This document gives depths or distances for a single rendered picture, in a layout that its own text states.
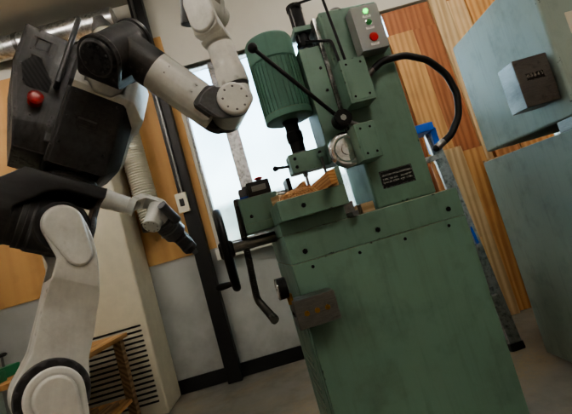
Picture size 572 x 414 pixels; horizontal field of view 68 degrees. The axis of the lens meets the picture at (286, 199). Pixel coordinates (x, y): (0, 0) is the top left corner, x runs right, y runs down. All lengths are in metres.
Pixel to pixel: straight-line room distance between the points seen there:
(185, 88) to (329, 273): 0.67
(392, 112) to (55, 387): 1.24
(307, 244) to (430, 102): 1.92
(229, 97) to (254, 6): 2.36
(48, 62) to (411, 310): 1.17
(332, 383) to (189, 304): 1.78
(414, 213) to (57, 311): 1.00
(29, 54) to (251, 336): 2.24
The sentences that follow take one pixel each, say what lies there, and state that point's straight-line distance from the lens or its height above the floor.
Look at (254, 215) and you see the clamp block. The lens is 1.43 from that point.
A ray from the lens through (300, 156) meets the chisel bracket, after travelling 1.49.
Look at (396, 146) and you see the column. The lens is 1.51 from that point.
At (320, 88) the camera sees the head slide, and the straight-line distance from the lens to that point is 1.54.
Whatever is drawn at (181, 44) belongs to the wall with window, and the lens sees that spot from 3.25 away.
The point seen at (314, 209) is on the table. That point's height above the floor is 0.85.
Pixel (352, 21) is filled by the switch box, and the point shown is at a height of 1.43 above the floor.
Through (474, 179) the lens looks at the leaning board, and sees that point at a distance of 2.84.
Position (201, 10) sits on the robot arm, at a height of 1.35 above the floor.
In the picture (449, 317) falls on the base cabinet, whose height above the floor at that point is 0.43.
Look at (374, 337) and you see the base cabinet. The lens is 1.34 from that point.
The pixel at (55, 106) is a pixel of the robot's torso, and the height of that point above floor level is 1.22.
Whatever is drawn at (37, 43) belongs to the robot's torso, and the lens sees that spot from 1.18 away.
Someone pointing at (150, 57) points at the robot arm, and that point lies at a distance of 1.01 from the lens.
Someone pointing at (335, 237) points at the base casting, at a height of 0.75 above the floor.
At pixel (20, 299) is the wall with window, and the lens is 3.38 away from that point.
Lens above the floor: 0.79
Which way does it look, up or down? 5 degrees up
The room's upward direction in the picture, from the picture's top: 16 degrees counter-clockwise
